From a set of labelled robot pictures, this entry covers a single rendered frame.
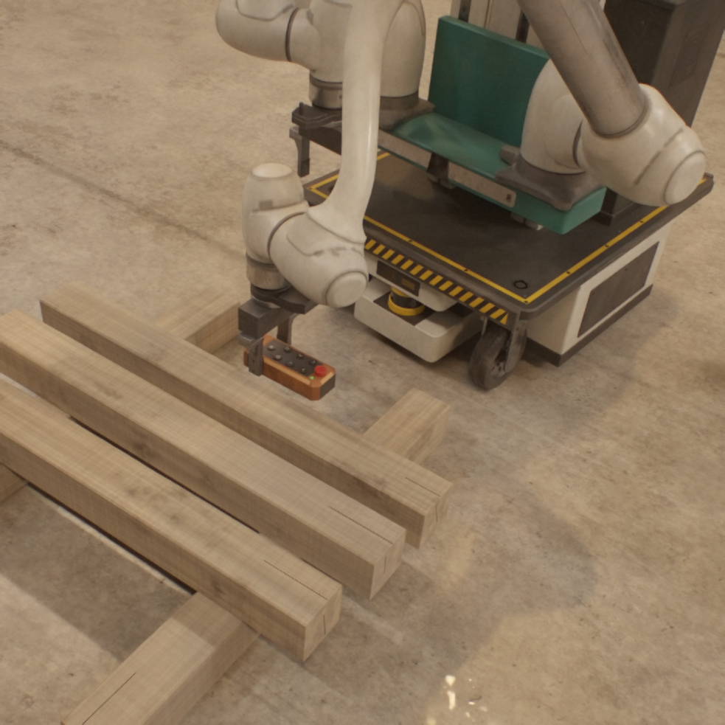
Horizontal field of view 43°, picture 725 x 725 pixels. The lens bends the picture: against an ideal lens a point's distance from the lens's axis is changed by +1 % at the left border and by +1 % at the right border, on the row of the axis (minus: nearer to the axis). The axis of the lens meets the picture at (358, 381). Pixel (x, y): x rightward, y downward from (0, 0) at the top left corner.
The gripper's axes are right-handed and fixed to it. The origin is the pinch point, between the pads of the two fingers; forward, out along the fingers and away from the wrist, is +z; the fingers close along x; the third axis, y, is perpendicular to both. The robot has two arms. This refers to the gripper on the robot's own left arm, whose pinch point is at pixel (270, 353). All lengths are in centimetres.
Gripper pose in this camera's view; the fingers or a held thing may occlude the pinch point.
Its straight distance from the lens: 172.7
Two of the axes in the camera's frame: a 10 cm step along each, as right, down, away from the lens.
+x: -5.7, 5.0, -6.6
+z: -0.8, 7.6, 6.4
